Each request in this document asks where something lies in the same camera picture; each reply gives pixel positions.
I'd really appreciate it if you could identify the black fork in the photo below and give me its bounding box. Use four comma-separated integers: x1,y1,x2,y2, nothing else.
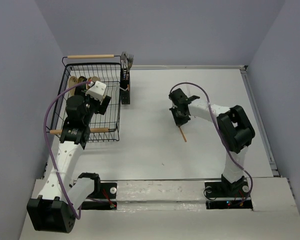
127,54,134,72

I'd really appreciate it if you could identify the all silver fork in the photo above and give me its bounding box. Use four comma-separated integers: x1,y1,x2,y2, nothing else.
120,51,128,69

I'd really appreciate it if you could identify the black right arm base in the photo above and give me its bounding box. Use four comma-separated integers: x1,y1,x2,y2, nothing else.
203,179,253,210

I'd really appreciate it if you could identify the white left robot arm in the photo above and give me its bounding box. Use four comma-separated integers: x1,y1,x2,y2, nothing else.
26,82,111,233

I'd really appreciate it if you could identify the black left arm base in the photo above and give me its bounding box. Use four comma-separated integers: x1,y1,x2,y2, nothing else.
81,182,118,211

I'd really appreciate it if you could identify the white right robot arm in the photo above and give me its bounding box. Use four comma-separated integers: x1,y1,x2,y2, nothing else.
168,88,256,198

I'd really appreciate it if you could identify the yellow brown plate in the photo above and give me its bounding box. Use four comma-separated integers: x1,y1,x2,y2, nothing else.
78,76,87,83

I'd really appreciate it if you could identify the black perforated utensil caddy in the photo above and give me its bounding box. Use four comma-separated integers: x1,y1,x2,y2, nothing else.
120,68,131,105

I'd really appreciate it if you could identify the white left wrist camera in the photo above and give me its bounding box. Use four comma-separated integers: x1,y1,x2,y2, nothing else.
85,81,107,102

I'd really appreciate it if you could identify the black wire dish rack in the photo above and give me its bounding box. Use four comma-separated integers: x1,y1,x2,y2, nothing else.
43,56,122,146

